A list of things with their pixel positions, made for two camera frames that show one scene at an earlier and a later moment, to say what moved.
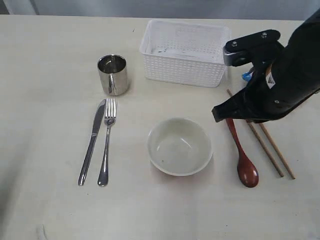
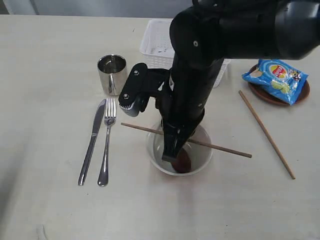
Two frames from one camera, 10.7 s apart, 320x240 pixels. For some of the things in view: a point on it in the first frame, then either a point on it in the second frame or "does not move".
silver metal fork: x=110 y=110 does not move
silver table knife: x=98 y=119 does not move
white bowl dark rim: x=179 y=147 does not move
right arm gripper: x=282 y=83 to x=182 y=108
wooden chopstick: x=261 y=142 to x=195 y=142
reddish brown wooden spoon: x=247 y=173 to x=183 y=163
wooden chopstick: x=277 y=150 does not move
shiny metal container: x=113 y=69 does not move
